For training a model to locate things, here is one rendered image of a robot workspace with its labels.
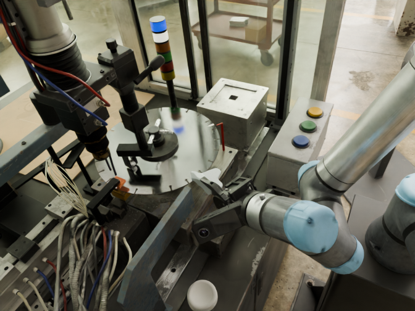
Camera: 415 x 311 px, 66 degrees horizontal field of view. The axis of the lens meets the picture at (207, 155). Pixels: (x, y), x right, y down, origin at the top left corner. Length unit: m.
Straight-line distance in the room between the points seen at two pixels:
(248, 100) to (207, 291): 0.59
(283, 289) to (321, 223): 1.15
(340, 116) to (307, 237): 2.06
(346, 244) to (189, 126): 0.51
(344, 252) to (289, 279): 1.07
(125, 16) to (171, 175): 0.75
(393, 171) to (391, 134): 1.62
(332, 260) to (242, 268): 0.30
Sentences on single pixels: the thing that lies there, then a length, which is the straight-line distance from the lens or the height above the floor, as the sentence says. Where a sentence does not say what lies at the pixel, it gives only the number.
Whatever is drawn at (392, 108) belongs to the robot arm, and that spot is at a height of 1.20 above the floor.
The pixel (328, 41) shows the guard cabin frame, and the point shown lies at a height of 1.08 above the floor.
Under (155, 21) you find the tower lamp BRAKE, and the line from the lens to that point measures 0.99.
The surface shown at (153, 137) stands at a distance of 0.81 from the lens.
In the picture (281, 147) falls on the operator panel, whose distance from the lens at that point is 0.89.
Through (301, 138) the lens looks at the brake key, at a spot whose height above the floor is 0.91.
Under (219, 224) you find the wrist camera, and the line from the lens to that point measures 0.65.
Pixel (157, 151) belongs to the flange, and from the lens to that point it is 0.82.
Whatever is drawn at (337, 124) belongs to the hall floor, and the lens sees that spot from 2.45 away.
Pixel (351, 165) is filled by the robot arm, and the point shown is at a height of 1.08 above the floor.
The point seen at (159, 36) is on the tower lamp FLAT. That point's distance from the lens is 1.00.
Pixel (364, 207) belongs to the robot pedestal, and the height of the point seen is 0.75.
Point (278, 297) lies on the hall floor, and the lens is 1.63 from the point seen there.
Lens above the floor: 1.51
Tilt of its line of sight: 45 degrees down
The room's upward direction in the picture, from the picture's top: 7 degrees counter-clockwise
